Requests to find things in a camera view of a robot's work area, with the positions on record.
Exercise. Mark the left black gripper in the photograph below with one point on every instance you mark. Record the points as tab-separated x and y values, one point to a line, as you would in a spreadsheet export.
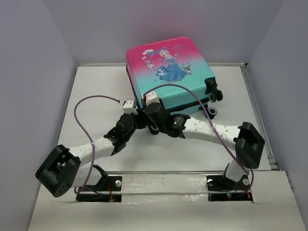
141	119

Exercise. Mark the pink and teal suitcase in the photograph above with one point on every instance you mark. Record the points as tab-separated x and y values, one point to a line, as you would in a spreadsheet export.
177	72

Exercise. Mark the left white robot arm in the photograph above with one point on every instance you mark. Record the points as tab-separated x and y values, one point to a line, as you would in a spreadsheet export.
58	171

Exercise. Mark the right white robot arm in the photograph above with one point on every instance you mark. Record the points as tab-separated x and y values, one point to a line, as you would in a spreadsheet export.
243	143

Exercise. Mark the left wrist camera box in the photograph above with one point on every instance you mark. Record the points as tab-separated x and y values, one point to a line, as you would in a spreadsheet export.
129	106

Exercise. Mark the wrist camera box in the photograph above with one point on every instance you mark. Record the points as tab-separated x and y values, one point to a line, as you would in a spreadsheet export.
149	98
129	106

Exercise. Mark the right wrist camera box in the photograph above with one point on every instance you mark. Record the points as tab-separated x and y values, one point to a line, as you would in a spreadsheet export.
149	98

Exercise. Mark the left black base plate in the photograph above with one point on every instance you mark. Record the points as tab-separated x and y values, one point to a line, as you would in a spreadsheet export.
106	190

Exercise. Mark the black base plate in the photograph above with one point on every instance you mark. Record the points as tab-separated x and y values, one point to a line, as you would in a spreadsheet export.
222	189
106	190

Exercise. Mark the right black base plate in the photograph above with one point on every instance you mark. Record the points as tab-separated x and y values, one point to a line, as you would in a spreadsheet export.
222	189

